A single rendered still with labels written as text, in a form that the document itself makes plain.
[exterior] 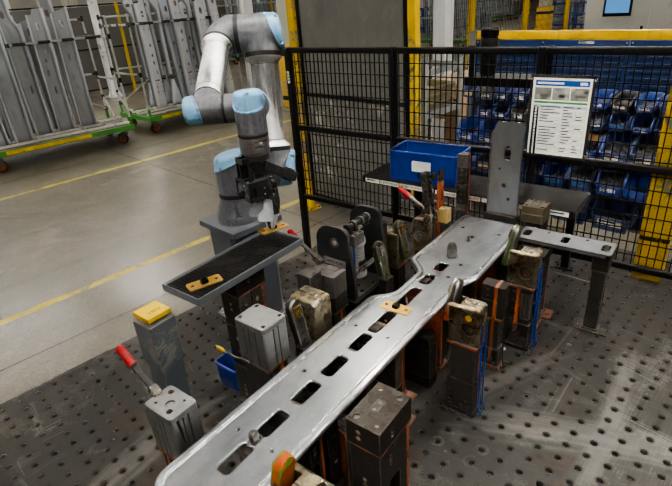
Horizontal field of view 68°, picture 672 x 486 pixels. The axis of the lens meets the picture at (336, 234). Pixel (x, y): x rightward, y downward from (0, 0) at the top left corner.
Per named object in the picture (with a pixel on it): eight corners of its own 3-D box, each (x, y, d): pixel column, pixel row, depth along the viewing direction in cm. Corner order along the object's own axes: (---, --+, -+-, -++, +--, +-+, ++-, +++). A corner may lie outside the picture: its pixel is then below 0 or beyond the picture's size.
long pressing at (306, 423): (227, 557, 78) (225, 550, 77) (143, 485, 91) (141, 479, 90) (525, 228, 175) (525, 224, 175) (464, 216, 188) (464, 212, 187)
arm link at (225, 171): (221, 185, 174) (214, 147, 168) (259, 182, 174) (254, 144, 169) (215, 197, 163) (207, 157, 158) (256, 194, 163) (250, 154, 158)
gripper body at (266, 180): (237, 199, 132) (230, 154, 127) (266, 190, 137) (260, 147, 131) (252, 206, 126) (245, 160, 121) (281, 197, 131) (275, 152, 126)
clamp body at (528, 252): (530, 358, 158) (542, 260, 143) (493, 345, 164) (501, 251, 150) (539, 342, 164) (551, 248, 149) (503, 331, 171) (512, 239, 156)
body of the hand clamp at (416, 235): (427, 309, 185) (428, 222, 170) (411, 303, 189) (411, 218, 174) (435, 301, 190) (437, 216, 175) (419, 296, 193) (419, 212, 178)
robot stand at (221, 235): (217, 316, 190) (198, 219, 173) (260, 293, 203) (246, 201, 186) (250, 337, 177) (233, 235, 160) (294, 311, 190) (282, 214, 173)
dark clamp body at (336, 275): (344, 395, 149) (335, 283, 132) (310, 378, 156) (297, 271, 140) (364, 374, 156) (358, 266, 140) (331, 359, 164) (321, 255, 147)
